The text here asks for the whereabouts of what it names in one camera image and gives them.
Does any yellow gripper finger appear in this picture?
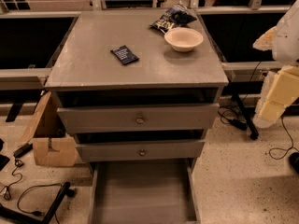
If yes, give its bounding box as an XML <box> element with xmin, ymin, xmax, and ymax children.
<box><xmin>252</xmin><ymin>26</ymin><xmax>276</xmax><ymax>51</ymax></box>
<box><xmin>258</xmin><ymin>65</ymin><xmax>299</xmax><ymax>122</ymax></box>

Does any dark blue rxbar wrapper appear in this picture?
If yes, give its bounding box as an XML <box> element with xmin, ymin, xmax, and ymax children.
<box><xmin>110</xmin><ymin>46</ymin><xmax>139</xmax><ymax>65</ymax></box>

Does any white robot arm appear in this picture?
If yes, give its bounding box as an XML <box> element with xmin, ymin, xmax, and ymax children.
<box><xmin>253</xmin><ymin>0</ymin><xmax>299</xmax><ymax>128</ymax></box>

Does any grey top drawer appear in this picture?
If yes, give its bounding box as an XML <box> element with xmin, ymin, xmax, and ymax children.
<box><xmin>57</xmin><ymin>104</ymin><xmax>219</xmax><ymax>134</ymax></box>

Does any grey middle drawer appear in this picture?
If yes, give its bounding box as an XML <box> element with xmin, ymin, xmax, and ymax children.
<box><xmin>76</xmin><ymin>140</ymin><xmax>204</xmax><ymax>162</ymax></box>

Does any grey drawer cabinet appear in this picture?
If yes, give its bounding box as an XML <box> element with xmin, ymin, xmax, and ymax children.
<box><xmin>44</xmin><ymin>8</ymin><xmax>230</xmax><ymax>173</ymax></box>

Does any grey open bottom drawer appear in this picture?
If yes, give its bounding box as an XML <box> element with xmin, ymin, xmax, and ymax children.
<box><xmin>88</xmin><ymin>159</ymin><xmax>201</xmax><ymax>224</ymax></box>

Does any black table leg right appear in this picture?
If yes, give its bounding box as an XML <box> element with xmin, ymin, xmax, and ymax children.
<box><xmin>232</xmin><ymin>93</ymin><xmax>259</xmax><ymax>140</ymax></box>

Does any white bowl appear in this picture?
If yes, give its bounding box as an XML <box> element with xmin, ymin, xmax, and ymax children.
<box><xmin>164</xmin><ymin>27</ymin><xmax>204</xmax><ymax>52</ymax></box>

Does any brown cardboard box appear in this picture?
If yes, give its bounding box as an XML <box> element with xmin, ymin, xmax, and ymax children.
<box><xmin>18</xmin><ymin>91</ymin><xmax>78</xmax><ymax>167</ymax></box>

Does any black stand leg left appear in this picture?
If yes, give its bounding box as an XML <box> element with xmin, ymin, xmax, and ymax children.
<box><xmin>0</xmin><ymin>182</ymin><xmax>74</xmax><ymax>224</ymax></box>

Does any black cable left floor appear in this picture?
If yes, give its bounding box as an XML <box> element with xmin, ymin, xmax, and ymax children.
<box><xmin>0</xmin><ymin>158</ymin><xmax>24</xmax><ymax>202</ymax></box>

